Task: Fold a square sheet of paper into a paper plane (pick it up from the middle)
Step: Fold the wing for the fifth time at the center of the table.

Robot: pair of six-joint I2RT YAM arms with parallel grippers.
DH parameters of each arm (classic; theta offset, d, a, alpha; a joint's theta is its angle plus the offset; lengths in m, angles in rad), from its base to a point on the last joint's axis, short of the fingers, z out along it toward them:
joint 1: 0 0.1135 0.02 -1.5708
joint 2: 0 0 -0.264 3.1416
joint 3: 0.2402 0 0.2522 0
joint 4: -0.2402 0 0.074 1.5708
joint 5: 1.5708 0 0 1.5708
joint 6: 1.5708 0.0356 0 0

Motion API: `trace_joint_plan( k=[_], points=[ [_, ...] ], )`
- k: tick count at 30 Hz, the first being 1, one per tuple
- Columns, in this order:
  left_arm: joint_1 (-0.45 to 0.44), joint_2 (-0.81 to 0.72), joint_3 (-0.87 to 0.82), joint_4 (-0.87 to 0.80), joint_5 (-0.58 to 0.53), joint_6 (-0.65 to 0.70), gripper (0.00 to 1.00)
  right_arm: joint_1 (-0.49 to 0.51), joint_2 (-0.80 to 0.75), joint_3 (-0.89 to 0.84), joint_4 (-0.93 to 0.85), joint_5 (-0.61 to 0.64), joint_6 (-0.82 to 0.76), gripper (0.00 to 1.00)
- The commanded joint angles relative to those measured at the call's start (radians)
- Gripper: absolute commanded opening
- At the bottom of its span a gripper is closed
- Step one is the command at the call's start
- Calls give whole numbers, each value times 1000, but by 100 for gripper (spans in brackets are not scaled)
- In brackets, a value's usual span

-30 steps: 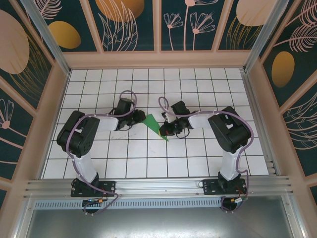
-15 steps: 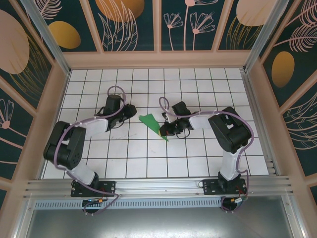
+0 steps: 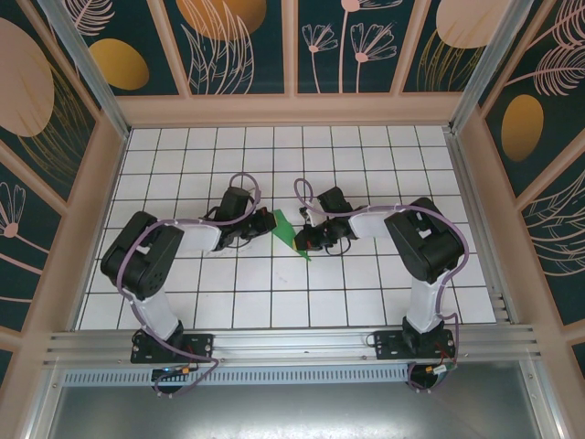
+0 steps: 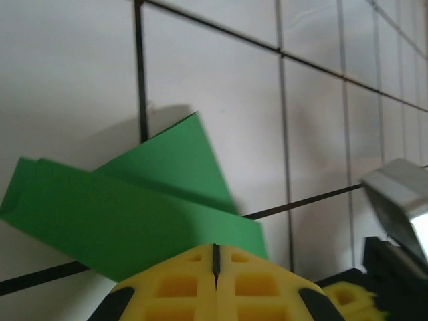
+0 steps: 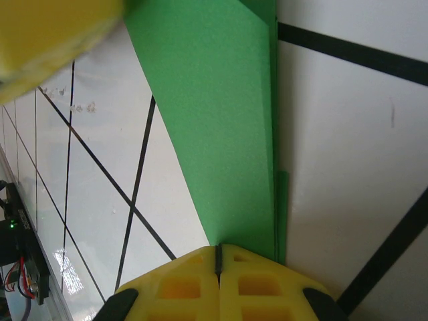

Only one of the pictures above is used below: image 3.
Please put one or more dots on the green cloth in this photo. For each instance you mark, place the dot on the green cloth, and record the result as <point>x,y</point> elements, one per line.
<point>283,228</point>

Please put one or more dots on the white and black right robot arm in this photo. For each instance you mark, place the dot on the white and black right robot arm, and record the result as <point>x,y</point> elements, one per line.
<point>372,224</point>

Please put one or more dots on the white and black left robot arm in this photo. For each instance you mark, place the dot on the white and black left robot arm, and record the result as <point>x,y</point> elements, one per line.
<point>198,238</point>

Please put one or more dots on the grey metal sheet panel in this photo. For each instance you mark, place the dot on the grey metal sheet panel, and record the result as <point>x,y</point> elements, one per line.
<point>292,414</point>

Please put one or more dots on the small circuit board with connector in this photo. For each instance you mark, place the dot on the small circuit board with connector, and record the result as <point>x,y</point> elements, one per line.
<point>176,371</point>
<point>441,369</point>

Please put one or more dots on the long aluminium mounting rail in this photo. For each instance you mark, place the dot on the long aluminium mounting rail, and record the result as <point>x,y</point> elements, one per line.
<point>292,343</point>

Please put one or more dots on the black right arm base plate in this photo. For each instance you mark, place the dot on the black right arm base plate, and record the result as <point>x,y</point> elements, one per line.
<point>388,345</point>

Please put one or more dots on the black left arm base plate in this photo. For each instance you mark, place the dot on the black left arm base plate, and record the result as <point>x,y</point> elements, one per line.
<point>201,345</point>

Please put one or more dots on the aluminium side rail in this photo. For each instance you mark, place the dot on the aluminium side rail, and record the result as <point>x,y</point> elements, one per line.
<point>468,183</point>

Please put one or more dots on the aluminium corner post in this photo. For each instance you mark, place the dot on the aluminium corner post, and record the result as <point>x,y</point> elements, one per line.
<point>82,59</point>
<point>490,59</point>

